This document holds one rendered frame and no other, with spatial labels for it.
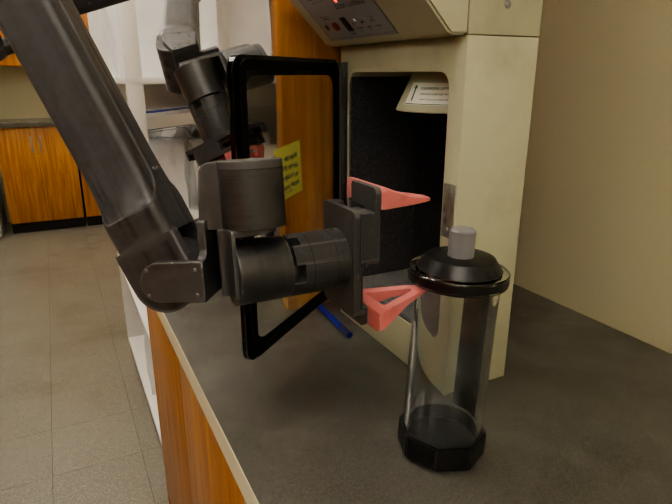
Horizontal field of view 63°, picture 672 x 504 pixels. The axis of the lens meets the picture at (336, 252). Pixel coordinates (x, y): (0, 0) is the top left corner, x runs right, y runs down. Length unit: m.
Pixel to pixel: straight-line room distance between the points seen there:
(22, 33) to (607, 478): 0.72
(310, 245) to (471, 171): 0.29
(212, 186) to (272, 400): 0.39
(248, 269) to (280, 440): 0.31
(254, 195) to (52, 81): 0.19
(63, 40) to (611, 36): 0.87
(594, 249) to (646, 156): 0.19
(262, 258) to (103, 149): 0.16
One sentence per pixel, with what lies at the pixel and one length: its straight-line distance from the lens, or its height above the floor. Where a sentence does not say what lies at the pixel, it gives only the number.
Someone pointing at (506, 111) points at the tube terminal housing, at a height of 1.32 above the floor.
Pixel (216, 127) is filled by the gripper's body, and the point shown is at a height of 1.30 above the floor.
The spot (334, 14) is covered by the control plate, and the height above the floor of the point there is 1.45.
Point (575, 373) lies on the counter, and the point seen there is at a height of 0.94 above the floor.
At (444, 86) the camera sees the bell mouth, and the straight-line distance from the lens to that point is 0.79.
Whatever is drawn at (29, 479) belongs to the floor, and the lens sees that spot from 2.38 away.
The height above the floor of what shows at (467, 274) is 1.17.
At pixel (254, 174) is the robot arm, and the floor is 1.29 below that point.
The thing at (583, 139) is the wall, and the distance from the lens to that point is 1.13.
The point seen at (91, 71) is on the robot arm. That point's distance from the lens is 0.52.
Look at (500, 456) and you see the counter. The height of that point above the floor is 0.94.
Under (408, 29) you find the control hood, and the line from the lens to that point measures 0.73.
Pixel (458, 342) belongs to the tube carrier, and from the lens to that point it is 0.60.
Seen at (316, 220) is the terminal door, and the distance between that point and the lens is 0.90.
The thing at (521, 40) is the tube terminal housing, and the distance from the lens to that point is 0.75.
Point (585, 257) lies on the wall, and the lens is 1.15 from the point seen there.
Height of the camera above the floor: 1.37
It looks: 18 degrees down
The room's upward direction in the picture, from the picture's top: straight up
